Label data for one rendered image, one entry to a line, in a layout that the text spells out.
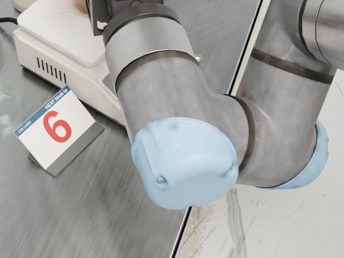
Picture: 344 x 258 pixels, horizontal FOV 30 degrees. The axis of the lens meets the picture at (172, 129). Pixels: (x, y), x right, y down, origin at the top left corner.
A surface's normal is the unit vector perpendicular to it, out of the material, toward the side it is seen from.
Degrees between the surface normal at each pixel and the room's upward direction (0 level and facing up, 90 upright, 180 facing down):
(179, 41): 33
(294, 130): 56
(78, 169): 0
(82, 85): 90
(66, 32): 0
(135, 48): 27
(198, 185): 89
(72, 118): 40
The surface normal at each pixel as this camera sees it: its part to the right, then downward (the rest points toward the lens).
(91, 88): -0.55, 0.67
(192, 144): 0.05, -0.52
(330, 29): -0.96, 0.17
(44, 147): 0.56, -0.08
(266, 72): -0.60, -0.04
